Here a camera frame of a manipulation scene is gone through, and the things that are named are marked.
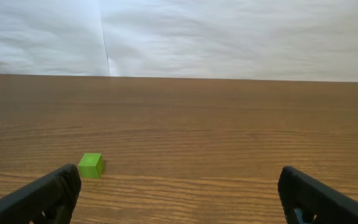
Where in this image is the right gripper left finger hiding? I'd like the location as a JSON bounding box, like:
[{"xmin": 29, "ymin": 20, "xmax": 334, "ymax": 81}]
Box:
[{"xmin": 0, "ymin": 164, "xmax": 82, "ymax": 224}]

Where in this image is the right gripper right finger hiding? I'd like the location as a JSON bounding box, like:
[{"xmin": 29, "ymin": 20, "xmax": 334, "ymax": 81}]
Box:
[{"xmin": 277, "ymin": 166, "xmax": 358, "ymax": 224}]

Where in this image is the green cube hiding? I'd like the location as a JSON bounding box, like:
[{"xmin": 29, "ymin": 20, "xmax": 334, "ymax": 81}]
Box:
[{"xmin": 77, "ymin": 152, "xmax": 106, "ymax": 179}]

